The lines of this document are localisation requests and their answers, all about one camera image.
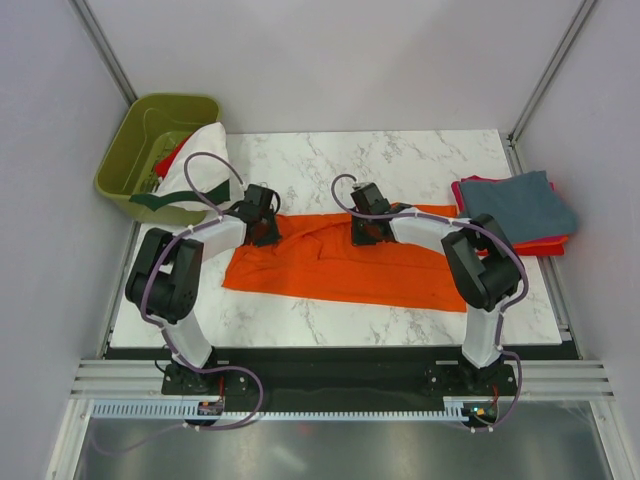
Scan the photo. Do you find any olive green plastic bin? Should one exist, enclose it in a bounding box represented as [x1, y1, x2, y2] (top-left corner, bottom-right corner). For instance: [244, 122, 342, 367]
[94, 93, 220, 226]

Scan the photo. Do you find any folded red-orange t shirt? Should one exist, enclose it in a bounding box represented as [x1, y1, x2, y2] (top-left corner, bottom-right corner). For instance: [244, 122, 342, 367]
[477, 234, 570, 258]

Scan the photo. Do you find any folded grey-blue t shirt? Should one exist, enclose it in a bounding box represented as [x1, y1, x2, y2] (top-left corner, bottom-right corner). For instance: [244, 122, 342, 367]
[456, 170, 581, 248]

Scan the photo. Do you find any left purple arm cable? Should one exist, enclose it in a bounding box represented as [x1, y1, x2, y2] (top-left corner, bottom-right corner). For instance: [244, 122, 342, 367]
[138, 152, 249, 374]

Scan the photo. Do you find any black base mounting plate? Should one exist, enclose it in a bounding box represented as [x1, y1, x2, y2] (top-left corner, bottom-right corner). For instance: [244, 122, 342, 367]
[161, 347, 516, 411]

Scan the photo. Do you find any white red green t shirt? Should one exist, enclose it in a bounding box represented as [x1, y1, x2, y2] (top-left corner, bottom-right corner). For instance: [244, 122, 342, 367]
[130, 122, 231, 211]

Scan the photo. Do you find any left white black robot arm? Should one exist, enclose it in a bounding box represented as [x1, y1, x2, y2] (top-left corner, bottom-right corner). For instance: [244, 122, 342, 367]
[125, 184, 281, 393]

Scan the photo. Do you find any aluminium extrusion rail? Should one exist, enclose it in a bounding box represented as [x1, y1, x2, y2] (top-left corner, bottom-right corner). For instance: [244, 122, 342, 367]
[71, 360, 164, 399]

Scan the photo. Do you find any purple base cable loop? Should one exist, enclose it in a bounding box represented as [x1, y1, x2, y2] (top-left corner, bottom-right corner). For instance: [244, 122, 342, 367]
[89, 365, 266, 456]

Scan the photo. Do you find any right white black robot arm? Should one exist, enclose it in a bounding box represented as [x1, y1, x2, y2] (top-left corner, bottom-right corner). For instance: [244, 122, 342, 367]
[348, 182, 528, 394]

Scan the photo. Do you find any right aluminium frame post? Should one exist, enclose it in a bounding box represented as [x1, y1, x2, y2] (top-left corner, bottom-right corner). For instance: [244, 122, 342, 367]
[506, 0, 599, 148]

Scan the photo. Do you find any orange t shirt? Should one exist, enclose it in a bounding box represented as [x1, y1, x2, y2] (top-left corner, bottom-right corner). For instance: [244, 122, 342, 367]
[222, 213, 467, 313]

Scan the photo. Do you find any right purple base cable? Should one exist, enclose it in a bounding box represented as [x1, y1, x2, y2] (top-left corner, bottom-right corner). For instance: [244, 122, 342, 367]
[462, 349, 525, 435]

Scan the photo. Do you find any folded magenta t shirt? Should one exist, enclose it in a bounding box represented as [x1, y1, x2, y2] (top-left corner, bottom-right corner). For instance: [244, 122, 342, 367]
[450, 174, 570, 246]

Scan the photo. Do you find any left aluminium frame post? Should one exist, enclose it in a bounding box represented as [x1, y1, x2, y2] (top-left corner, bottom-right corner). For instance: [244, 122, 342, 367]
[68, 0, 138, 105]

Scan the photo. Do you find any aluminium frame post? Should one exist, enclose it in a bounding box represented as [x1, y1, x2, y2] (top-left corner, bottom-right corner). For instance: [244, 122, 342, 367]
[68, 0, 138, 105]
[506, 0, 599, 148]

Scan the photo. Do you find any white slotted cable duct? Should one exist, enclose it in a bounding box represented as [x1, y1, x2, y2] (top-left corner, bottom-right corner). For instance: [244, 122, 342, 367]
[89, 397, 495, 421]

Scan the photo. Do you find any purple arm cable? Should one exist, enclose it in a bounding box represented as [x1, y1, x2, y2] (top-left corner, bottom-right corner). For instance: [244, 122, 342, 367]
[138, 152, 249, 374]
[330, 173, 531, 356]

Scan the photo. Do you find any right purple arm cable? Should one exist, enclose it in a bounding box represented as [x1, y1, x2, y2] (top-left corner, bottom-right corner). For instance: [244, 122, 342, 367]
[330, 173, 531, 356]

